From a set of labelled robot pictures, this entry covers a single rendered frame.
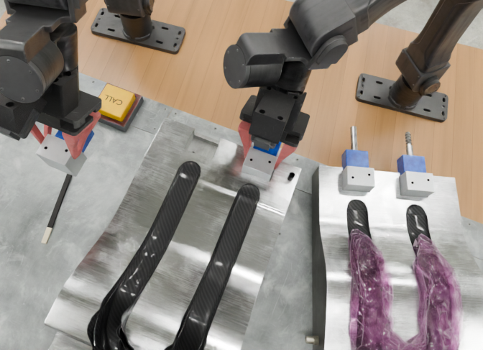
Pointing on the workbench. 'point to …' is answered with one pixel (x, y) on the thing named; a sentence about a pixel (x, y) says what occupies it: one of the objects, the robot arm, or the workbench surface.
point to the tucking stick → (56, 209)
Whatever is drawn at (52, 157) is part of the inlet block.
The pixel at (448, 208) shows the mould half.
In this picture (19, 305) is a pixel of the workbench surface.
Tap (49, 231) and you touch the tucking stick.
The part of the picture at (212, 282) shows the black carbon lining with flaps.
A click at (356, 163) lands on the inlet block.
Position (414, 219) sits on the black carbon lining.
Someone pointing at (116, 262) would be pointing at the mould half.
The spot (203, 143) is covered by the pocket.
